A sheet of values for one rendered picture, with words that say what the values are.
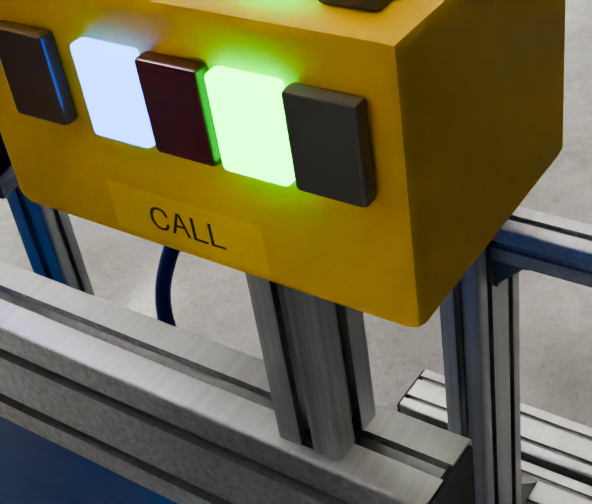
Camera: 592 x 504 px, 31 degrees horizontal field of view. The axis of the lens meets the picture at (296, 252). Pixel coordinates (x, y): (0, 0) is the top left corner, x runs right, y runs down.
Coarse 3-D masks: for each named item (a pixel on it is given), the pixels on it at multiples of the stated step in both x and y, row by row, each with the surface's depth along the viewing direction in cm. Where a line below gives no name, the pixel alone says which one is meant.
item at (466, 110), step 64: (0, 0) 31; (64, 0) 30; (128, 0) 28; (192, 0) 27; (256, 0) 27; (448, 0) 26; (512, 0) 28; (0, 64) 33; (64, 64) 31; (256, 64) 27; (320, 64) 26; (384, 64) 24; (448, 64) 26; (512, 64) 30; (0, 128) 35; (64, 128) 33; (384, 128) 26; (448, 128) 27; (512, 128) 31; (64, 192) 35; (128, 192) 33; (192, 192) 31; (256, 192) 30; (384, 192) 27; (448, 192) 28; (512, 192) 32; (256, 256) 31; (320, 256) 30; (384, 256) 28; (448, 256) 29
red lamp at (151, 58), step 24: (144, 72) 28; (168, 72) 28; (192, 72) 27; (144, 96) 29; (168, 96) 28; (192, 96) 28; (168, 120) 29; (192, 120) 28; (168, 144) 30; (192, 144) 29; (216, 144) 29
